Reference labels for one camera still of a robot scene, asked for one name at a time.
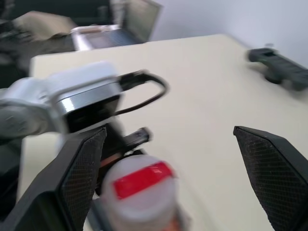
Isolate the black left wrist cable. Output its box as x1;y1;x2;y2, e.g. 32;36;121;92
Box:
112;69;169;116

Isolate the open grey laptop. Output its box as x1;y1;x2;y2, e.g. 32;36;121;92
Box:
105;0;162;45

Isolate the beige cardboard box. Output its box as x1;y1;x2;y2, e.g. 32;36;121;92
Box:
11;10;78;41

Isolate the plastic bottle with white cap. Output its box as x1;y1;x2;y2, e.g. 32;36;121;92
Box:
99;154;193;231

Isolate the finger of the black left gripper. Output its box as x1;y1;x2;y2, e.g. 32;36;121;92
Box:
123;127;153;148

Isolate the silver box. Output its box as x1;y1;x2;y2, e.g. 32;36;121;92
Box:
70;25;135;51

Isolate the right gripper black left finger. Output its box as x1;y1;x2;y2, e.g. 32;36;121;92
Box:
0;127;107;231

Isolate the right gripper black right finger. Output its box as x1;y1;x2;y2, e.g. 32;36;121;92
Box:
232;125;308;231

